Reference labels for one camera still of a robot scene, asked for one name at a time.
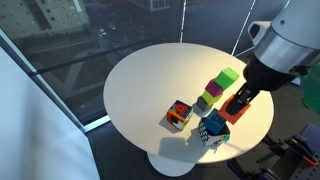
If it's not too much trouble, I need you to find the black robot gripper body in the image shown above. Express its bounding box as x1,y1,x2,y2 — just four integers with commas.
242,54,309,94

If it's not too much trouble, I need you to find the orange block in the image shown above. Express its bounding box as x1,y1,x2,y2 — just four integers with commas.
218,94,252,126

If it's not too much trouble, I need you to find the yellow-green block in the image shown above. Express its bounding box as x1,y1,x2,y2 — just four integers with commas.
200,89,224,106

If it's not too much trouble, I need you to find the bright green block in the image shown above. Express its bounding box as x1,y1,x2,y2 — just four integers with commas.
213,67,241,91

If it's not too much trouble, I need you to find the magenta block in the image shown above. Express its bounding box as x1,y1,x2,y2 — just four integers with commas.
204,78,225,98

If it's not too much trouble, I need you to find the blue block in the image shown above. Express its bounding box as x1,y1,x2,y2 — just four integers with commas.
202,108,228,136

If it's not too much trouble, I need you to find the black and white patterned cube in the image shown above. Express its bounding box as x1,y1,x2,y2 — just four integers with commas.
196,117,232,148

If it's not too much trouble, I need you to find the colourful cartoon picture cube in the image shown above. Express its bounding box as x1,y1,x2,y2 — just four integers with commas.
166,99,195,131

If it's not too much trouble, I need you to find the orange handled clamp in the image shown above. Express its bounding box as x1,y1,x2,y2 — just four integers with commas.
287,137,319,168

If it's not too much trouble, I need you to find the white table pedestal base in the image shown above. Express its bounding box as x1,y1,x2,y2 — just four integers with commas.
146,152,196,178

